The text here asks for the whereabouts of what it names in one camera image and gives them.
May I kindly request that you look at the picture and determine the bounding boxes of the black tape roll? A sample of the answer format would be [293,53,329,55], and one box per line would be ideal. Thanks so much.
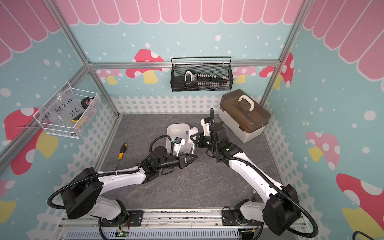
[81,97,94,110]

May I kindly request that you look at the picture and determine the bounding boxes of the white plastic tray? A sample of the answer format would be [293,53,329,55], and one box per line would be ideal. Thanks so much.
[167,124,192,153]

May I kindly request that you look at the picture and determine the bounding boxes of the yellow black screwdriver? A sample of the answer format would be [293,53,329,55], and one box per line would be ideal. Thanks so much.
[114,144,128,170]

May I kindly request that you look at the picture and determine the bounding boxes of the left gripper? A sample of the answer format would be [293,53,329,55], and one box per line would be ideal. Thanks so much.
[157,152,198,171]

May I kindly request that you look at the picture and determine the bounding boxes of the socket set in basket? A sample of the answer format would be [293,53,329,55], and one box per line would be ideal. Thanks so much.
[184,71,233,91]

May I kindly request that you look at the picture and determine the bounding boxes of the brown lid storage box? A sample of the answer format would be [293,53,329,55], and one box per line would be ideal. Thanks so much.
[219,90,271,143]

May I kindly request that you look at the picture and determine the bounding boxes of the clear labelled plastic bag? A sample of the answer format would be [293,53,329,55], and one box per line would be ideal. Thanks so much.
[43,91,85,128]

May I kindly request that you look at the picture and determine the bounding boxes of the white wire wall basket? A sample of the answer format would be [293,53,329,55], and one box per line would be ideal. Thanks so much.
[34,82,101,139]

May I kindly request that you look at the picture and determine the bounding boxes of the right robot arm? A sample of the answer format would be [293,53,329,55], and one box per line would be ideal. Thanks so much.
[190,109,319,238]

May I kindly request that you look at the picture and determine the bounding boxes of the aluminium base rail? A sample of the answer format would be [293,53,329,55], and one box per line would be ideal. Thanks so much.
[56,208,307,240]

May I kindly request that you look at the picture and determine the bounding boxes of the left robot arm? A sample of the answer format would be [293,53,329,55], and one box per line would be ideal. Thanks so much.
[47,135,198,224]

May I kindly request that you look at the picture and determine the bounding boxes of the black wire wall basket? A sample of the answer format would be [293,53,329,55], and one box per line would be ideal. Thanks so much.
[170,57,234,92]

